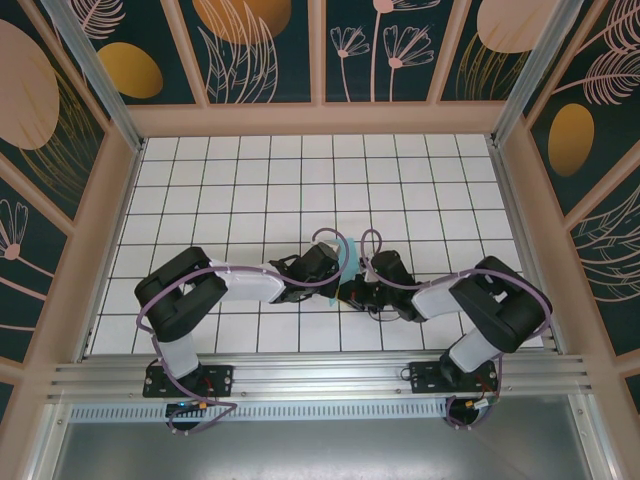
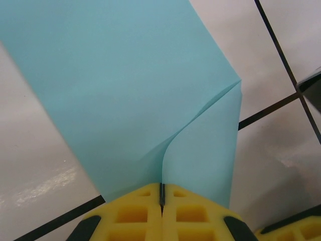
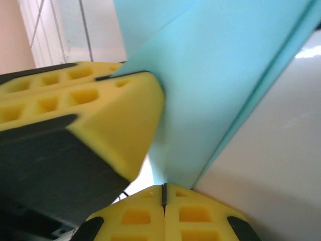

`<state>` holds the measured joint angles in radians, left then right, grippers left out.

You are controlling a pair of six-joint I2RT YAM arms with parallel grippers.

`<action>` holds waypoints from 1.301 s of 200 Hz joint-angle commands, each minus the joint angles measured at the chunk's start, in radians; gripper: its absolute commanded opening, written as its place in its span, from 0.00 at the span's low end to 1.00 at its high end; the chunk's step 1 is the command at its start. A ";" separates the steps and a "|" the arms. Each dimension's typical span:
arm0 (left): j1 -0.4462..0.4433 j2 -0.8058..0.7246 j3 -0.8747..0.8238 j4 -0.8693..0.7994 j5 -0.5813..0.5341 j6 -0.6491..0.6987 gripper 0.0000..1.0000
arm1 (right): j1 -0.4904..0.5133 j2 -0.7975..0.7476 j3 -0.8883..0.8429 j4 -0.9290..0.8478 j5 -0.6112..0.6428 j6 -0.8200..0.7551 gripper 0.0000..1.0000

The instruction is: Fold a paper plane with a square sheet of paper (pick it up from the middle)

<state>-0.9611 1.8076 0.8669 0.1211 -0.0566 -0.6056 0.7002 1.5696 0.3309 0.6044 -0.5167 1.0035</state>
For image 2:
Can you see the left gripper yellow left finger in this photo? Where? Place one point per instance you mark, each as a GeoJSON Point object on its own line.
{"type": "Point", "coordinates": [133, 218]}

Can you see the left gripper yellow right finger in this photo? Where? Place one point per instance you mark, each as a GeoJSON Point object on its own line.
{"type": "Point", "coordinates": [193, 218]}

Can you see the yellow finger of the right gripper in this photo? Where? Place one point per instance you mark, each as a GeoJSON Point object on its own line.
{"type": "Point", "coordinates": [312, 88]}
{"type": "Point", "coordinates": [296, 231]}

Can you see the light blue paper sheet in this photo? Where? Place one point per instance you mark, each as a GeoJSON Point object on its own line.
{"type": "Point", "coordinates": [125, 88]}

